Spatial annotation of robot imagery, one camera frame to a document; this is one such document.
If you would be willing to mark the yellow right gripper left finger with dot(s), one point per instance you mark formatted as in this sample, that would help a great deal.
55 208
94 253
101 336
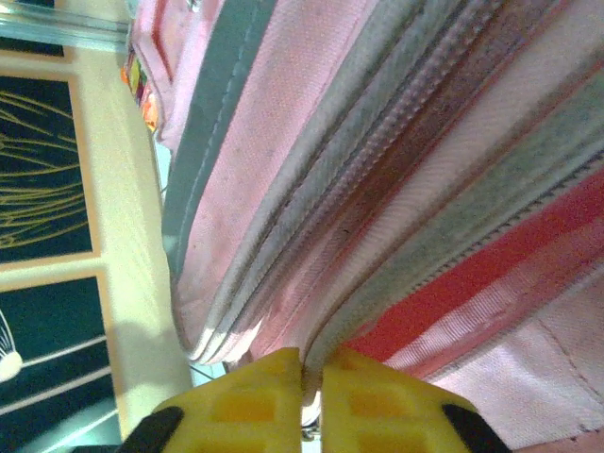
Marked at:
245 406

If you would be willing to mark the aluminium corner post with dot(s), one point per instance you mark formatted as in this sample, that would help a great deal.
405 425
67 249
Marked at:
61 30

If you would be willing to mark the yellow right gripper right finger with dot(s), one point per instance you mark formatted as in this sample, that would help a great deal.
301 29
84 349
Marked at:
387 406

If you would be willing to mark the pink backpack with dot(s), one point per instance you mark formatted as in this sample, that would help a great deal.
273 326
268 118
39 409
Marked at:
377 189

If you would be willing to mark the orange snack packet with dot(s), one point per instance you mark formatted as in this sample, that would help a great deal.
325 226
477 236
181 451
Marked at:
141 94

